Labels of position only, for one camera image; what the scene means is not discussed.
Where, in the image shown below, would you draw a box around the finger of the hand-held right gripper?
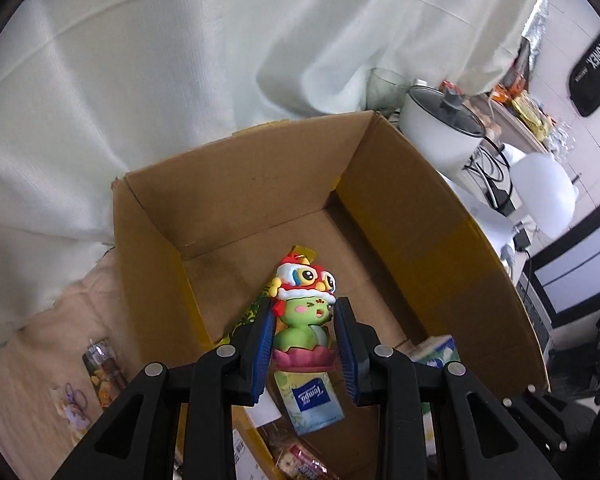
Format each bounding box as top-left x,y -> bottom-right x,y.
500,384 -> 573,461

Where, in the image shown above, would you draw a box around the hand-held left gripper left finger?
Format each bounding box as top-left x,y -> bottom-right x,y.
50,299 -> 281,480

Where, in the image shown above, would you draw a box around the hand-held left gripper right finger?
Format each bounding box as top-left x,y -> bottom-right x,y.
334,297 -> 563,480

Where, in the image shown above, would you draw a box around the green frog toy figure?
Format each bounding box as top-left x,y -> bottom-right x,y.
271,255 -> 338,373

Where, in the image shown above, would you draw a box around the brown cardboard box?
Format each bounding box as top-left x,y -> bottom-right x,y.
111,110 -> 551,480

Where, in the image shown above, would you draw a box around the red sausage packet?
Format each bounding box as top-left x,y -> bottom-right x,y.
82,337 -> 128,411

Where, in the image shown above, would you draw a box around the purple hair tie packet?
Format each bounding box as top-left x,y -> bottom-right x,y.
50,382 -> 91,433

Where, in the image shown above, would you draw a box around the yellow and green packet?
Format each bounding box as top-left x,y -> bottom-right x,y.
230,285 -> 276,341

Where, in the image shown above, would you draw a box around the blue label tissue packet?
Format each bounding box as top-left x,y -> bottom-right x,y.
274,370 -> 346,436

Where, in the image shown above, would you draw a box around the white paper slip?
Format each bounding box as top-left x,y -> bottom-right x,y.
240,395 -> 283,428

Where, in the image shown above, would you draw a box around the green and white carton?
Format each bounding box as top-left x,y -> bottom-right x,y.
410,335 -> 461,368

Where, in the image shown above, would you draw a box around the red and clear snack packet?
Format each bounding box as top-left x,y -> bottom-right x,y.
267,435 -> 341,480

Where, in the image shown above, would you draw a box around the black framed screen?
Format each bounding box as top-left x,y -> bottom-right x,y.
530,240 -> 600,331

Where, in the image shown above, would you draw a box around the white lamp shade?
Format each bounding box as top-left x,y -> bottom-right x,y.
510,152 -> 578,238

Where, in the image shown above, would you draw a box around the white rice cooker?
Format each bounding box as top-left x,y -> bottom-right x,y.
399,85 -> 488,178

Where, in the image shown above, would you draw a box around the clear glass cup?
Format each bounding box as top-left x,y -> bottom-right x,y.
365,67 -> 411,116

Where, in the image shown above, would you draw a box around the white curtain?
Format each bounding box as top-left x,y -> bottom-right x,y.
0,0 -> 551,331

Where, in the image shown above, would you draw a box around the pile of snack packets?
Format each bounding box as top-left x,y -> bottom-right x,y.
490,80 -> 556,141

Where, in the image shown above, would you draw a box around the black racket bag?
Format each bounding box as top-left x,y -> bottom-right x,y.
569,30 -> 600,117

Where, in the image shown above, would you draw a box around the silver tinsel garland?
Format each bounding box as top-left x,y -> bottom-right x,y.
522,0 -> 551,43

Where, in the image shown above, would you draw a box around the black cables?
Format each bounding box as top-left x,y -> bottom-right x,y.
462,145 -> 513,211

